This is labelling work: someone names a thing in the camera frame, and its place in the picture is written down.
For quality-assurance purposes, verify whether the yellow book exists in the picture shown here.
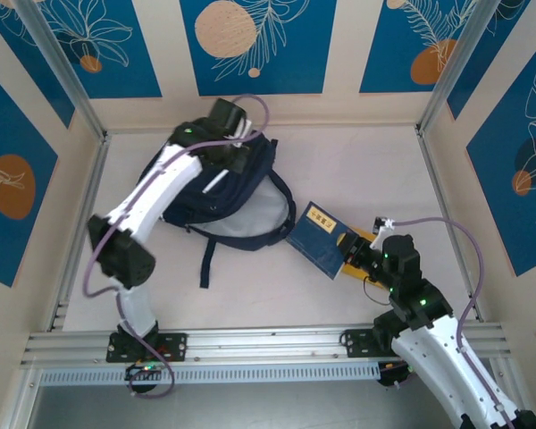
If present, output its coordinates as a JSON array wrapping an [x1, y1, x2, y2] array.
[[339, 226, 388, 282]]

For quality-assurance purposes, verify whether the navy blue backpack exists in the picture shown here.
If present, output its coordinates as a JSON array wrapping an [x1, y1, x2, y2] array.
[[136, 131, 298, 290]]

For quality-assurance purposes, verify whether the dark blue paperback book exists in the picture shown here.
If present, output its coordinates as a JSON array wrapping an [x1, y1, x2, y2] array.
[[285, 200, 359, 282]]

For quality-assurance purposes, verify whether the black controller board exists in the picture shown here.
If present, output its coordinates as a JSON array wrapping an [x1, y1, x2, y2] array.
[[377, 359, 415, 388], [124, 361, 169, 383]]

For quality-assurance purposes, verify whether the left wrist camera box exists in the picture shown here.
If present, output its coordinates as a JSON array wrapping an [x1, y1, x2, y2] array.
[[230, 118, 255, 140]]

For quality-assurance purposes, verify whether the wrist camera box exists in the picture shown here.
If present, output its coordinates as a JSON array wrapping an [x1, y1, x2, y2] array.
[[373, 216, 398, 237], [230, 118, 255, 140]]

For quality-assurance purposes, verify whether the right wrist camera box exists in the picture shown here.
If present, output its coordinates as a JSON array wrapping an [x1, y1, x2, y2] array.
[[373, 216, 398, 237]]

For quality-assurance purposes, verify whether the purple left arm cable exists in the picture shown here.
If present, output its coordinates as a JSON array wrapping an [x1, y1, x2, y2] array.
[[83, 93, 270, 399]]

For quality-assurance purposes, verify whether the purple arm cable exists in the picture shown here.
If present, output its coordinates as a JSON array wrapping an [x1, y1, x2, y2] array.
[[386, 216, 522, 429], [83, 93, 270, 399]]

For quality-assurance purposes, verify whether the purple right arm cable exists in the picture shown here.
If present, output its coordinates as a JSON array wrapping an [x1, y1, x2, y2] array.
[[386, 216, 522, 429]]

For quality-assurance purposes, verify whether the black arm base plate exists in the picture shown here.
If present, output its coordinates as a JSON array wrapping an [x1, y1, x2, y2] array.
[[105, 332, 188, 363], [341, 328, 403, 358]]

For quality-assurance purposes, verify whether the aluminium side rail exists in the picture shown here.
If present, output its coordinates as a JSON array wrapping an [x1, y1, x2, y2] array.
[[415, 126, 484, 322], [48, 131, 113, 332]]

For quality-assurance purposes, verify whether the aluminium mounting rail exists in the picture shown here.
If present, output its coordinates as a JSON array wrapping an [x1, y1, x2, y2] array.
[[20, 321, 513, 367]]

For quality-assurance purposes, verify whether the grey slotted cable duct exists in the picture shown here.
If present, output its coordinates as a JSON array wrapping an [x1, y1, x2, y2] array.
[[39, 362, 383, 386]]

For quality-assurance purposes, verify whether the aluminium frame post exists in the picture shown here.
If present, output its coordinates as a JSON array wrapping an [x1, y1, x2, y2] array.
[[15, 0, 108, 139], [417, 0, 495, 135]]

